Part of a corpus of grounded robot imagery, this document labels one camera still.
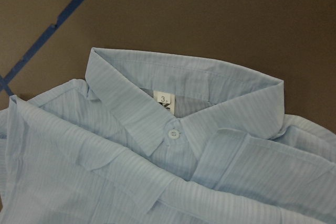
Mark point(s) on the light blue button shirt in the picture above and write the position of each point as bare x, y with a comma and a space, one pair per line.
148, 137

